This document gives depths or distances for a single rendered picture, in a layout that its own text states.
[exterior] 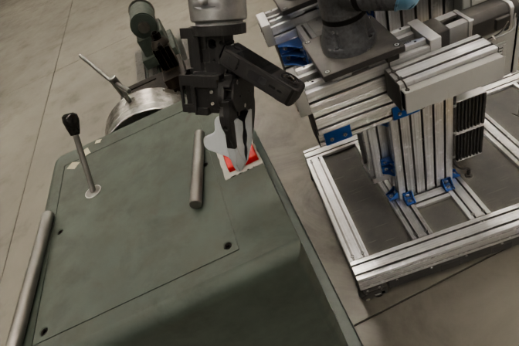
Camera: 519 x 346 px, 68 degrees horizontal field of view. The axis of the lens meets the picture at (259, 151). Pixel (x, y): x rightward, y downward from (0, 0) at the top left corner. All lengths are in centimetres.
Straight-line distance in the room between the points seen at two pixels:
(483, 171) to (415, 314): 71
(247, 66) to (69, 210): 53
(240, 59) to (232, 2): 7
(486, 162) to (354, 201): 63
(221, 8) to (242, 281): 37
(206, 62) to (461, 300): 159
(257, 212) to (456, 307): 137
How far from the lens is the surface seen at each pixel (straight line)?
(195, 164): 73
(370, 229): 183
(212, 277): 59
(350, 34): 106
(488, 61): 115
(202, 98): 53
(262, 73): 49
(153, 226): 71
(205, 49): 54
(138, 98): 115
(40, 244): 84
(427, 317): 186
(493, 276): 197
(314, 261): 139
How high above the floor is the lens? 172
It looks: 40 degrees down
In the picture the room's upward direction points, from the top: 25 degrees counter-clockwise
